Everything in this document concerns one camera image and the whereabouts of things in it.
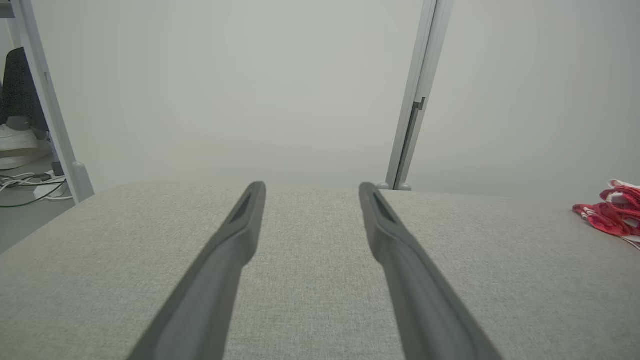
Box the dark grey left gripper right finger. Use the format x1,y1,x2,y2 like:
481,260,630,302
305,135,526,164
358,182,504,360

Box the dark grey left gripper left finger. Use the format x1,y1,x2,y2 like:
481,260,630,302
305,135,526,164
127,181,268,360

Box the red shorts with white stripes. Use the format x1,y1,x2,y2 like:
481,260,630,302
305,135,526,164
572,178,640,251

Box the white shoe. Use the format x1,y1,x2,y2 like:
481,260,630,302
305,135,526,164
0,123,53,171

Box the white power strip with cables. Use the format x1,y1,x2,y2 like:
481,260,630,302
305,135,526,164
0,169,77,209

